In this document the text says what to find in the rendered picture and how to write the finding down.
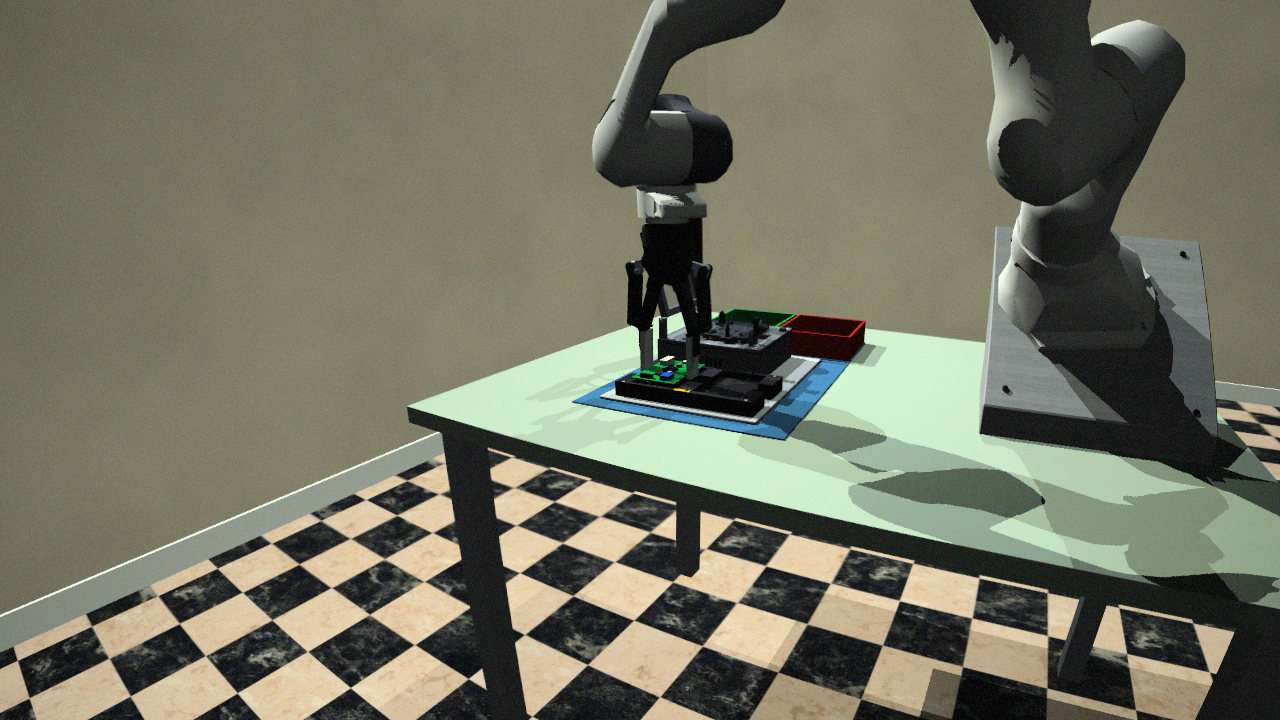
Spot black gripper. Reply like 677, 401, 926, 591
625, 223, 713, 380

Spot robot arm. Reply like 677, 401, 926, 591
593, 0, 1185, 350

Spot red open-top bin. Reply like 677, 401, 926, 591
780, 315, 867, 361

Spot green open-top bin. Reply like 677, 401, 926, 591
724, 309, 796, 327

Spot green circuit board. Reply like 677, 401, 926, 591
631, 356, 686, 386

